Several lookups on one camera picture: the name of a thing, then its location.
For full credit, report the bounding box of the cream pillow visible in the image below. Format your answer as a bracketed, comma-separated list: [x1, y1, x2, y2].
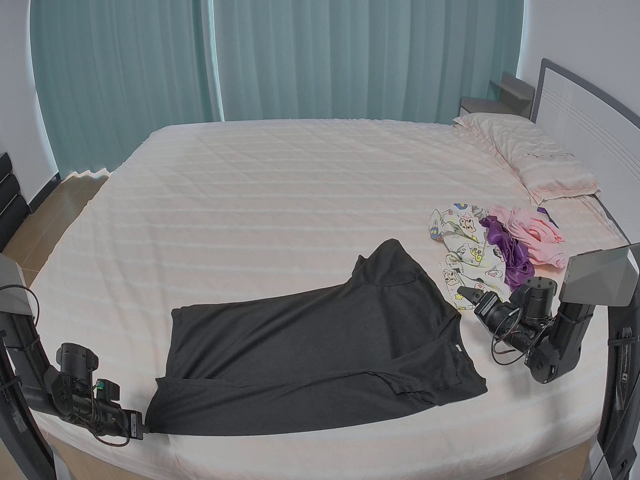
[451, 112, 601, 206]

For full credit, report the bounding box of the blue-green curtain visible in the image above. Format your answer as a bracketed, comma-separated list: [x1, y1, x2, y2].
[30, 0, 223, 179]
[210, 0, 528, 126]

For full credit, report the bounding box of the bed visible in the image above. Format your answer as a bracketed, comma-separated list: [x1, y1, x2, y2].
[27, 58, 640, 480]

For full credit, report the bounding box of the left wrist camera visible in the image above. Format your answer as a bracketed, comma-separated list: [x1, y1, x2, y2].
[94, 378, 122, 405]

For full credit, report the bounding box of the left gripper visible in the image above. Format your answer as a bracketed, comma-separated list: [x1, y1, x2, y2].
[80, 400, 147, 442]

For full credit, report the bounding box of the black cable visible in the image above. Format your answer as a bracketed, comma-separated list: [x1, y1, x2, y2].
[0, 284, 132, 450]
[491, 318, 534, 367]

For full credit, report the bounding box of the white printed pyjama garment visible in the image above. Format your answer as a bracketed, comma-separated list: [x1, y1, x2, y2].
[428, 202, 511, 305]

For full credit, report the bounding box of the black T-shirt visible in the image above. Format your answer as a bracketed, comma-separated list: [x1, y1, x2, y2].
[145, 238, 488, 438]

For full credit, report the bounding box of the pink garment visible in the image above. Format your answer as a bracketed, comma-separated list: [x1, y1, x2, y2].
[489, 205, 568, 269]

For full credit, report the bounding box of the dark chest of drawers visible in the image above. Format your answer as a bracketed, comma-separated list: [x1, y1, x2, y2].
[0, 152, 32, 249]

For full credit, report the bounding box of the grey bedside table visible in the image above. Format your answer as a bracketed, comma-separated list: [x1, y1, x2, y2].
[459, 72, 537, 118]

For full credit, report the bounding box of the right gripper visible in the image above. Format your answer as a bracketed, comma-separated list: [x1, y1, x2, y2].
[459, 287, 524, 340]

